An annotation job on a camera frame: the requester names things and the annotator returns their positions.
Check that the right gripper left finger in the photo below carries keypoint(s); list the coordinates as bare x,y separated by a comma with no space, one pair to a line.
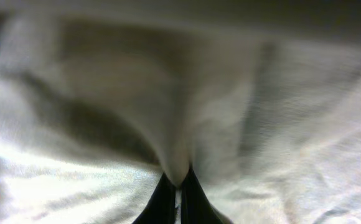
161,206

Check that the white Puma t-shirt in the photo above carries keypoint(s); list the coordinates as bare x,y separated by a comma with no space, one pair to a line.
94,114

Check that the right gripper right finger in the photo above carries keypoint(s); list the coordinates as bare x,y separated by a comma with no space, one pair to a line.
195,206

